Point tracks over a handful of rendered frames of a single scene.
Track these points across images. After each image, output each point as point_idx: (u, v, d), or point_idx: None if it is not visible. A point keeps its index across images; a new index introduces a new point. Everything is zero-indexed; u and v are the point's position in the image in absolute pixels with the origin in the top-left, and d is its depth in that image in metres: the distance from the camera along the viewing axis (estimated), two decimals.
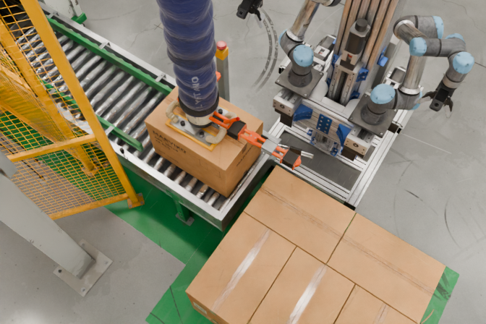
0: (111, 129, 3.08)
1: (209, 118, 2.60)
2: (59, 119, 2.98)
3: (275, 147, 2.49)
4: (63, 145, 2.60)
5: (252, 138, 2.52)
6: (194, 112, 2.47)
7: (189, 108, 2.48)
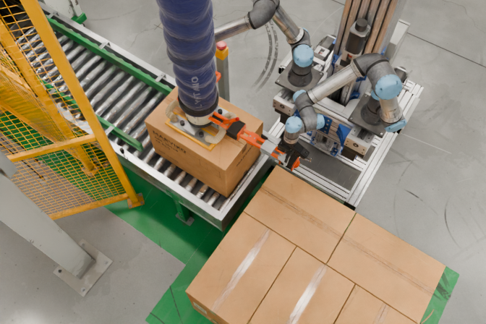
0: (111, 129, 3.08)
1: (209, 118, 2.60)
2: (59, 119, 2.98)
3: (274, 148, 2.49)
4: (63, 145, 2.60)
5: (252, 139, 2.52)
6: (193, 112, 2.47)
7: (188, 108, 2.48)
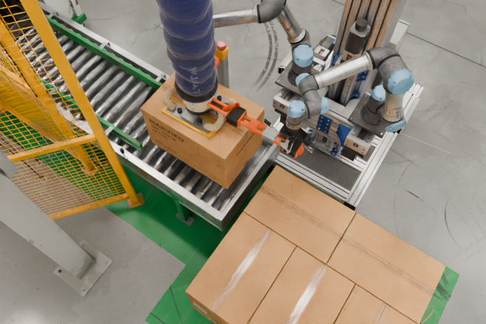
0: (111, 129, 3.08)
1: (207, 105, 2.48)
2: (59, 119, 2.98)
3: (276, 134, 2.38)
4: (63, 145, 2.60)
5: (252, 125, 2.40)
6: (191, 97, 2.35)
7: (186, 93, 2.36)
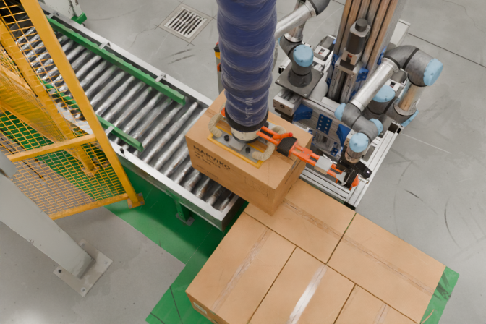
0: (111, 129, 3.08)
1: (257, 133, 2.41)
2: (59, 119, 2.98)
3: (330, 165, 2.30)
4: (63, 145, 2.60)
5: (305, 155, 2.33)
6: (242, 127, 2.28)
7: (236, 123, 2.29)
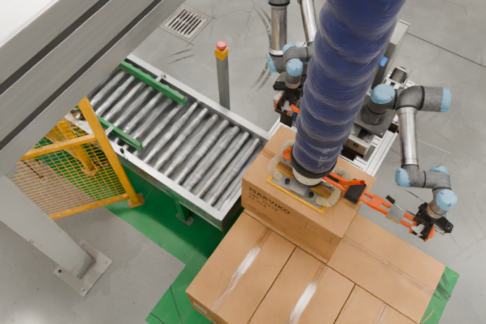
0: (111, 129, 3.08)
1: (322, 178, 2.27)
2: None
3: (403, 215, 2.17)
4: (63, 145, 2.60)
5: (376, 203, 2.20)
6: (312, 174, 2.15)
7: (305, 169, 2.15)
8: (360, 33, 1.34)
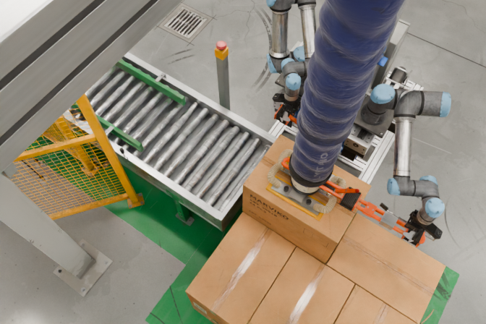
0: (111, 129, 3.08)
1: (320, 186, 2.39)
2: (59, 119, 2.98)
3: (395, 221, 2.29)
4: (63, 145, 2.60)
5: (370, 210, 2.32)
6: (309, 184, 2.26)
7: (303, 178, 2.27)
8: (360, 32, 1.34)
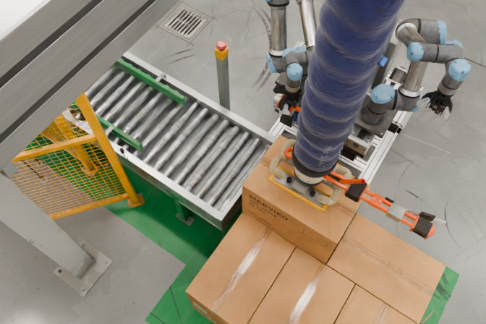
0: (111, 129, 3.08)
1: (324, 176, 2.30)
2: (59, 119, 2.98)
3: (403, 213, 2.20)
4: (63, 145, 2.60)
5: (377, 202, 2.22)
6: (313, 173, 2.17)
7: (307, 168, 2.18)
8: (360, 31, 1.34)
